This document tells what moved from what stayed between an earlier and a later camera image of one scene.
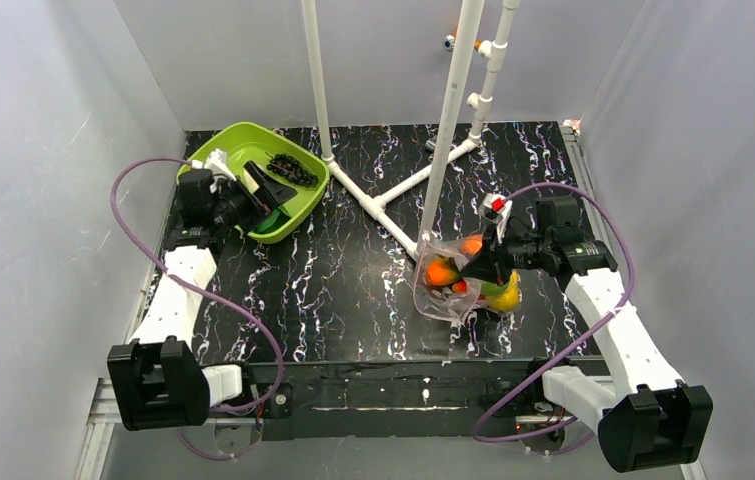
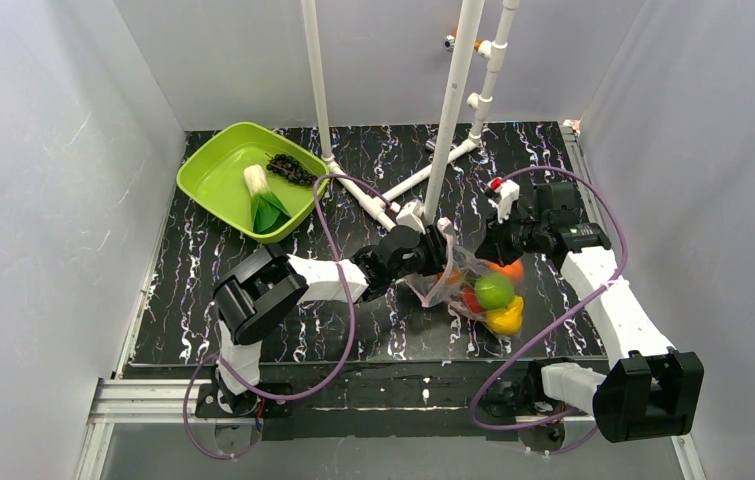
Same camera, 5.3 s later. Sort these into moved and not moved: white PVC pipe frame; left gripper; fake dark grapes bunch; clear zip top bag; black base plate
Moved: left gripper; clear zip top bag
Not moved: white PVC pipe frame; fake dark grapes bunch; black base plate
